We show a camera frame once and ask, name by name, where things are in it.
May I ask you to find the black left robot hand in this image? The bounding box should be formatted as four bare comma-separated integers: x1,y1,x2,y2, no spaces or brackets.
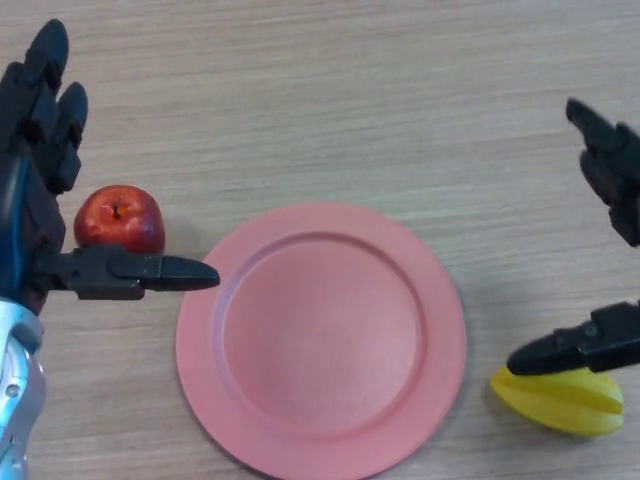
0,18,222,318

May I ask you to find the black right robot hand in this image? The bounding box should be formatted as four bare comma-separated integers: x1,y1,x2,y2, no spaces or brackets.
506,97,640,378

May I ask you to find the yellow starfruit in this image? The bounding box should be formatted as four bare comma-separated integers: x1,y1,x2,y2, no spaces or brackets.
489,366,626,439

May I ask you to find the pink round plate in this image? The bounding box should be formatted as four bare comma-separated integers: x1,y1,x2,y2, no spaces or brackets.
175,202,469,480

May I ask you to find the red apple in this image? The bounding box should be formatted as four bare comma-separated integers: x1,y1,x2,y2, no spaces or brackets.
73,184,167,255

